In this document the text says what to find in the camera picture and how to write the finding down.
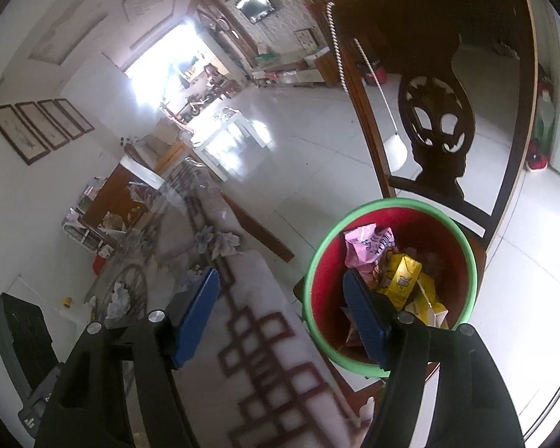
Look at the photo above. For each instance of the red bucket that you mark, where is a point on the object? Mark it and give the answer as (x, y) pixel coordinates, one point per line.
(376, 74)

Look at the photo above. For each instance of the red bin with green rim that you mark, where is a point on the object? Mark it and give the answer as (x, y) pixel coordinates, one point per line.
(438, 238)

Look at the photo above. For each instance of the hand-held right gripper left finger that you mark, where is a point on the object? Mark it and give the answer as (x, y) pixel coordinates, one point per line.
(198, 317)

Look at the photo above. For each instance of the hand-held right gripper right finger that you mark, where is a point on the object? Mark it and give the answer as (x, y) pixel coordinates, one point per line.
(364, 317)

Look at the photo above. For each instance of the yellow toy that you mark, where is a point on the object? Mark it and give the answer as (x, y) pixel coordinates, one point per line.
(66, 302)

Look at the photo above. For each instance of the small patterned framed picture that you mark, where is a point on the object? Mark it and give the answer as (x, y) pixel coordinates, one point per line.
(306, 38)

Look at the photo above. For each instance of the dark framed wall picture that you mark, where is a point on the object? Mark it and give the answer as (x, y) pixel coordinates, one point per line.
(18, 133)
(75, 114)
(61, 119)
(44, 123)

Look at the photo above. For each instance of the large crumpled white paper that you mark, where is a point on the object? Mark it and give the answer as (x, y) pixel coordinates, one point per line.
(118, 299)

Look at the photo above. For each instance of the yellow packet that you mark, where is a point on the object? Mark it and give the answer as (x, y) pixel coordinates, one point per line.
(399, 280)
(429, 308)

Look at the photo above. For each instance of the white coffee table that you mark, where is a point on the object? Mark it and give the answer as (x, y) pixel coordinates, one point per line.
(224, 135)

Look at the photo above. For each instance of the wall-mounted television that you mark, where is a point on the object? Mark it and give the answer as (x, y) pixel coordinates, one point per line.
(256, 5)

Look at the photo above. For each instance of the white wooden television cabinet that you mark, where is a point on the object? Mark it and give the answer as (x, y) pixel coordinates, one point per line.
(298, 74)

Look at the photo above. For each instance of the carved wooden chair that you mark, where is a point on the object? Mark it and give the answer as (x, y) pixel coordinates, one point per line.
(436, 158)

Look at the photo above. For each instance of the red plush item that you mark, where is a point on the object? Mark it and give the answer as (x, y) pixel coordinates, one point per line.
(101, 265)

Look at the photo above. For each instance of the large pink snack wrapper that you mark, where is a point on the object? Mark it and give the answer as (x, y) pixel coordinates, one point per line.
(368, 242)

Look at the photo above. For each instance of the twisted metal rod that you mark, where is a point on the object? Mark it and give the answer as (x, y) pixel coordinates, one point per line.
(337, 46)

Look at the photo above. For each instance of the small red object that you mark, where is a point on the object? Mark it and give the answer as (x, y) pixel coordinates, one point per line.
(536, 158)

